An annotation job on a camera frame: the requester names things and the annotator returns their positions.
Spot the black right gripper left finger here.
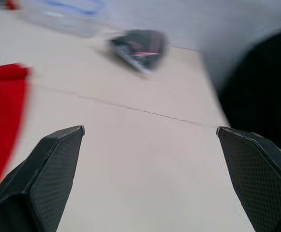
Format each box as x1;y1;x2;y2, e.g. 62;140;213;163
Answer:
0;125;86;232

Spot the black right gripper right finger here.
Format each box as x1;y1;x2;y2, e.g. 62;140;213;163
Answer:
216;126;281;232

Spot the red t-shirt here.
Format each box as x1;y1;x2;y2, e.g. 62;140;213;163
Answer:
0;63;32;200

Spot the black round object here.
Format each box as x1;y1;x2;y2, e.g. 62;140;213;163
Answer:
219;25;281;155

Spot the clear plastic storage box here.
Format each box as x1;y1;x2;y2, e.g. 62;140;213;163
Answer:
21;0;107;38

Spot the small red object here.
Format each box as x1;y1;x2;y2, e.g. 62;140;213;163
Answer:
4;0;19;10

